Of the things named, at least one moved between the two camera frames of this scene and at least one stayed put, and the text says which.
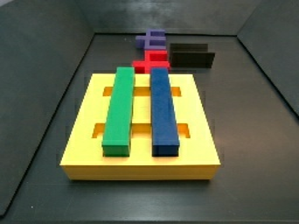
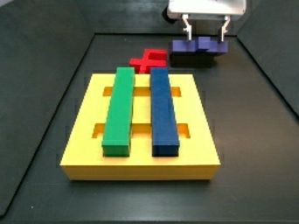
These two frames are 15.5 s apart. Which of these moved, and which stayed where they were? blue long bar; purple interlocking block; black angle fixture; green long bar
Moved: purple interlocking block
Stayed: black angle fixture; green long bar; blue long bar
